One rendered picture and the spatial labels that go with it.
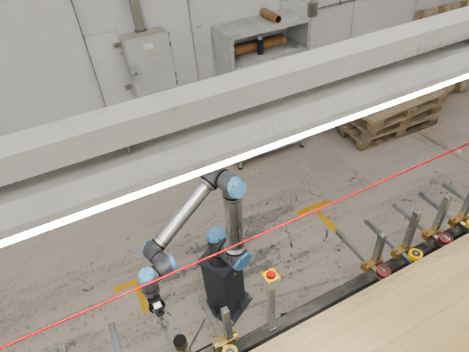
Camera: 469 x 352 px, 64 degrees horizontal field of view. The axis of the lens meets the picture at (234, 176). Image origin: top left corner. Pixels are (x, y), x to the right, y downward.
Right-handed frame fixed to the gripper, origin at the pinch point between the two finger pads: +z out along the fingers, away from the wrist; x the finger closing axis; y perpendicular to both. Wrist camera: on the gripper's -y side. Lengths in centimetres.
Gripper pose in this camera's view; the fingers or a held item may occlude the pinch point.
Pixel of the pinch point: (159, 313)
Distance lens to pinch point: 233.0
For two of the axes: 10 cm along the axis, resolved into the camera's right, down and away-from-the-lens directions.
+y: -4.4, -5.7, 6.9
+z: 0.6, 7.5, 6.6
